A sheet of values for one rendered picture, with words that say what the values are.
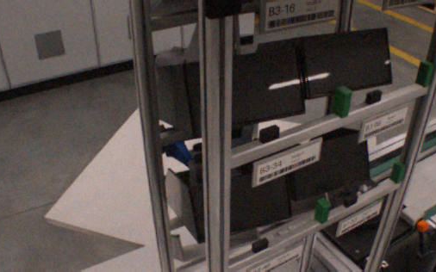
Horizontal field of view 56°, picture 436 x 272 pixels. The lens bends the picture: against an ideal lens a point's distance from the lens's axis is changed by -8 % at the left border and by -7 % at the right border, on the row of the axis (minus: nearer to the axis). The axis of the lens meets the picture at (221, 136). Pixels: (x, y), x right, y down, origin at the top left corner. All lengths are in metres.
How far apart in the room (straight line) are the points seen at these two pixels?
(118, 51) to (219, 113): 3.59
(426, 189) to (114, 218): 0.90
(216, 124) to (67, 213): 0.96
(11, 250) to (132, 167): 1.25
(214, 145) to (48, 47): 3.44
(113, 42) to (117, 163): 2.55
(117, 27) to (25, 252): 2.16
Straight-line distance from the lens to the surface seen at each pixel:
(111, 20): 3.83
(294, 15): 0.37
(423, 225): 0.98
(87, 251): 2.35
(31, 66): 3.83
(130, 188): 1.33
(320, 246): 1.03
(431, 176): 1.40
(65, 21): 3.75
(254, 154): 0.42
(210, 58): 0.34
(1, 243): 2.57
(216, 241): 0.46
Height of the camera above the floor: 1.71
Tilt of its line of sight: 34 degrees down
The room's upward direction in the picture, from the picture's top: straight up
